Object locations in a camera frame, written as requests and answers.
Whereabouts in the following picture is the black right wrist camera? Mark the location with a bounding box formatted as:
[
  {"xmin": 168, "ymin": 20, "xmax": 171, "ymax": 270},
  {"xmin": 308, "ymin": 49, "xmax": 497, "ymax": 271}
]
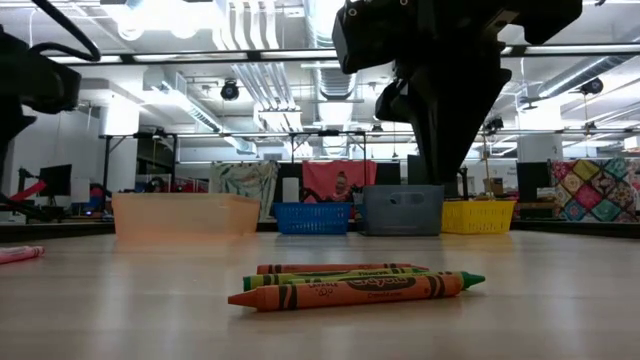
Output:
[{"xmin": 332, "ymin": 0, "xmax": 401, "ymax": 75}]

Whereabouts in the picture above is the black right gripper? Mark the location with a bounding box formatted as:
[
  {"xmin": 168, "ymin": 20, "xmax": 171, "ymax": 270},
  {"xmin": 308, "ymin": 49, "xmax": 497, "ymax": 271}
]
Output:
[{"xmin": 374, "ymin": 0, "xmax": 514, "ymax": 185}]

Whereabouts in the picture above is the slanted silver ventilation duct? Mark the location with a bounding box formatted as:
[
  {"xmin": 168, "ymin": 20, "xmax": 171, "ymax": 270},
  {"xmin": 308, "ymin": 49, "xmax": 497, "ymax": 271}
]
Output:
[{"xmin": 537, "ymin": 54, "xmax": 640, "ymax": 99}]

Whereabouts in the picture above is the floral patterned cloth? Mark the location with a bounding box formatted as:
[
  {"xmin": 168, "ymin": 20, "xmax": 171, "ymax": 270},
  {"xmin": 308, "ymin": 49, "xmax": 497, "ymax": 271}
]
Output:
[{"xmin": 208, "ymin": 160, "xmax": 280, "ymax": 222}]

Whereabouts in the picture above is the green crayon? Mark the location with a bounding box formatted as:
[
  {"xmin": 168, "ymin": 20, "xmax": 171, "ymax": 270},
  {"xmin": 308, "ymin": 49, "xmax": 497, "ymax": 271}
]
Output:
[{"xmin": 287, "ymin": 270, "xmax": 487, "ymax": 292}]

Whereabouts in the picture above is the red cloth backdrop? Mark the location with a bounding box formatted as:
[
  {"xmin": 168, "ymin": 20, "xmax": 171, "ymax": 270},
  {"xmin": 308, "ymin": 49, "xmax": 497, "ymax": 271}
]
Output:
[{"xmin": 301, "ymin": 159, "xmax": 378, "ymax": 204}]

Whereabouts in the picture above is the colourful patchwork quilt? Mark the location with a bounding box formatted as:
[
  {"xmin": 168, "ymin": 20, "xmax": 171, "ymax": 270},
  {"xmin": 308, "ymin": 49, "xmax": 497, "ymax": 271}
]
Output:
[{"xmin": 548, "ymin": 158, "xmax": 640, "ymax": 224}]

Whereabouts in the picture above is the grey plastic bin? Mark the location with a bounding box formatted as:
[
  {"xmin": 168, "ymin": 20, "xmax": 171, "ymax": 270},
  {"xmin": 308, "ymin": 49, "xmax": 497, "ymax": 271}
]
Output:
[{"xmin": 360, "ymin": 184, "xmax": 446, "ymax": 237}]

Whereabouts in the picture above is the blue plastic basket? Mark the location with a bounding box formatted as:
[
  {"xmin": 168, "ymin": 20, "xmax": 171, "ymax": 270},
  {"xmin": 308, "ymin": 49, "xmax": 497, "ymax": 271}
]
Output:
[{"xmin": 273, "ymin": 201, "xmax": 353, "ymax": 235}]

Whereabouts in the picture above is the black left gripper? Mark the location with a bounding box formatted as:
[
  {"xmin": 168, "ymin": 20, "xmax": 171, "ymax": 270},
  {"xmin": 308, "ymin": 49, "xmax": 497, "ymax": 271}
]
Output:
[{"xmin": 0, "ymin": 27, "xmax": 83, "ymax": 181}]

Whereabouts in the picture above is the black upright panel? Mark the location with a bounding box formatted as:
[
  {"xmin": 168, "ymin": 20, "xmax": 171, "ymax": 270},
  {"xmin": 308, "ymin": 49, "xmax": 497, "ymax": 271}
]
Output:
[{"xmin": 272, "ymin": 162, "xmax": 304, "ymax": 204}]

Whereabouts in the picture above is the orange translucent plastic bin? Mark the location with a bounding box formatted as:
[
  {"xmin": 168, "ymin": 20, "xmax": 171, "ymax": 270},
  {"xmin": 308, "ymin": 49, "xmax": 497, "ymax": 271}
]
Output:
[{"xmin": 110, "ymin": 192, "xmax": 261, "ymax": 242}]

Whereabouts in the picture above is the yellow plastic basket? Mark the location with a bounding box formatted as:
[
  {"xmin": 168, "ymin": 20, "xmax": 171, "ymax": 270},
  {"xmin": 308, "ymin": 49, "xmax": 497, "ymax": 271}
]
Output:
[{"xmin": 440, "ymin": 200, "xmax": 517, "ymax": 236}]

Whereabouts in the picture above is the white column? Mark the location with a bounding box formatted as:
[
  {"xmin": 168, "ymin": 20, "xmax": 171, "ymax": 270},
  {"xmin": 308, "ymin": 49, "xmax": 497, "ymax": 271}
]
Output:
[
  {"xmin": 516, "ymin": 107, "xmax": 565, "ymax": 164},
  {"xmin": 98, "ymin": 105, "xmax": 140, "ymax": 194}
]

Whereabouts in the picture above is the round silver ventilation duct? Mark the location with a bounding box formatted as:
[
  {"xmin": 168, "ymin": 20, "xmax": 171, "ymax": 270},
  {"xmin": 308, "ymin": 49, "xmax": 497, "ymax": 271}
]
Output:
[{"xmin": 303, "ymin": 0, "xmax": 375, "ymax": 101}]

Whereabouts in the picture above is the black horizontal rig bar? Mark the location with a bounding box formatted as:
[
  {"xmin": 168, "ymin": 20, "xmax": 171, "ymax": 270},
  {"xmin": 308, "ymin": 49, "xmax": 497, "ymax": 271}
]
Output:
[{"xmin": 0, "ymin": 44, "xmax": 640, "ymax": 68}]

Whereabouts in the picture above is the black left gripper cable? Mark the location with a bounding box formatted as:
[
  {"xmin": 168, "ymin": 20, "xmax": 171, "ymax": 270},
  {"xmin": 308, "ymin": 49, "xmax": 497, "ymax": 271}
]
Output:
[{"xmin": 27, "ymin": 0, "xmax": 103, "ymax": 64}]

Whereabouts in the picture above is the black monitor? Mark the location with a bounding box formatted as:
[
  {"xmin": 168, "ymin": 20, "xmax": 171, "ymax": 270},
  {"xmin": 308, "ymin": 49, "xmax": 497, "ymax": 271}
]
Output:
[
  {"xmin": 37, "ymin": 163, "xmax": 73, "ymax": 198},
  {"xmin": 406, "ymin": 154, "xmax": 426, "ymax": 187},
  {"xmin": 515, "ymin": 161, "xmax": 552, "ymax": 203},
  {"xmin": 375, "ymin": 161, "xmax": 402, "ymax": 187}
]

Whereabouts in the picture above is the white computer case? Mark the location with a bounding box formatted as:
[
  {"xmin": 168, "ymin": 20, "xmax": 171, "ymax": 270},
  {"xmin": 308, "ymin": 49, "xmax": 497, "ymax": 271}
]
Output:
[{"xmin": 71, "ymin": 178, "xmax": 94, "ymax": 205}]

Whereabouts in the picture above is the black aluminium table frame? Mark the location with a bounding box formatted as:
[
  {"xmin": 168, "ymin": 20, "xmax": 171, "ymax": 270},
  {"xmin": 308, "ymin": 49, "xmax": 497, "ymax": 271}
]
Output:
[{"xmin": 0, "ymin": 218, "xmax": 640, "ymax": 240}]

